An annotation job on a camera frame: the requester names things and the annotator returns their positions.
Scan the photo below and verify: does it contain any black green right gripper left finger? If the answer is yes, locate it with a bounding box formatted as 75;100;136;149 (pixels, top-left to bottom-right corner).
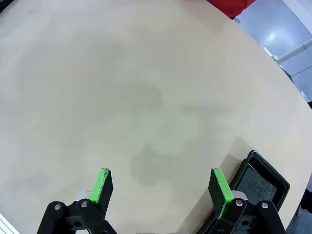
36;167;118;234

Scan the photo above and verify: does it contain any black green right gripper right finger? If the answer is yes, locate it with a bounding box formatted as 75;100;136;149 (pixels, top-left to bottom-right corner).
196;167;287;234

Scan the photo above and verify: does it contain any black plastic tray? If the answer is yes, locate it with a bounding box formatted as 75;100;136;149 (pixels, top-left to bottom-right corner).
228;150;291;213

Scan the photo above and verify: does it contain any white ribbed panel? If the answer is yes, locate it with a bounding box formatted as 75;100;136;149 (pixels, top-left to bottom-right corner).
0;213;20;234

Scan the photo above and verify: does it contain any person in red jacket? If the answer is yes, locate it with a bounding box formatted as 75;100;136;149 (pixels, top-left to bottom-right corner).
206;0;254;19

